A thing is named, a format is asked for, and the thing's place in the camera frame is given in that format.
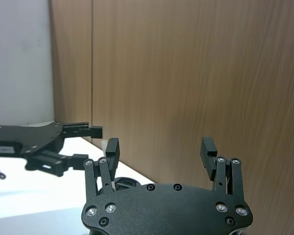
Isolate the black round object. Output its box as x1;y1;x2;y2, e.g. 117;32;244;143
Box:
99;176;143;194

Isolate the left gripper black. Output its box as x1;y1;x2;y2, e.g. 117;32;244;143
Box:
0;121;103;177

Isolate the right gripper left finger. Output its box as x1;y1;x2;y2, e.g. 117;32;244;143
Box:
84;137;122;200

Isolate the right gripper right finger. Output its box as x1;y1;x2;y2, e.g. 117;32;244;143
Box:
200;137;245;202

